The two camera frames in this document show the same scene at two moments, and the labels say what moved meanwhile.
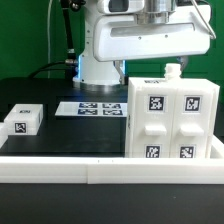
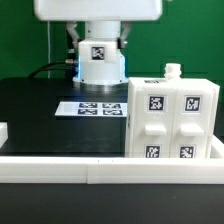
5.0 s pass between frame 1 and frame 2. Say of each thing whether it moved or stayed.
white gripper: moved
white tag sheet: stayed
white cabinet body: stayed
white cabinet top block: moved
